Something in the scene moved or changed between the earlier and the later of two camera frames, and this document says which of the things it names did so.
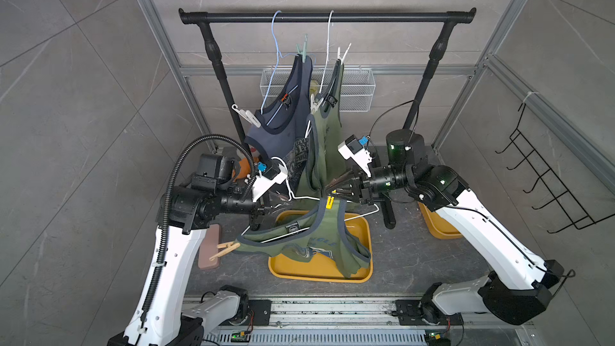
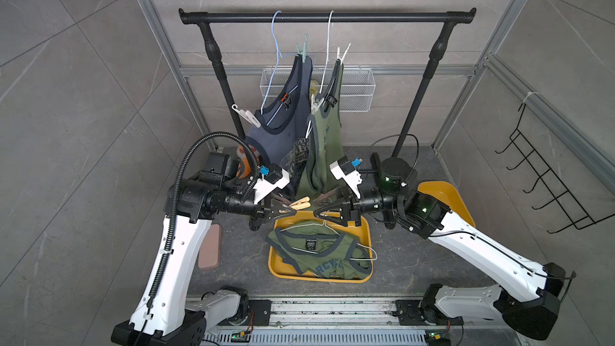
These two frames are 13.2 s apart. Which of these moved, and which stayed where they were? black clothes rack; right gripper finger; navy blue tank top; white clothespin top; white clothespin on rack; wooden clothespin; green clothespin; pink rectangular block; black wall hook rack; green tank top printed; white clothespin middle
Moved: right gripper finger; green tank top printed; wooden clothespin
Stayed: black clothes rack; green clothespin; navy blue tank top; white clothespin on rack; white clothespin middle; black wall hook rack; white clothespin top; pink rectangular block
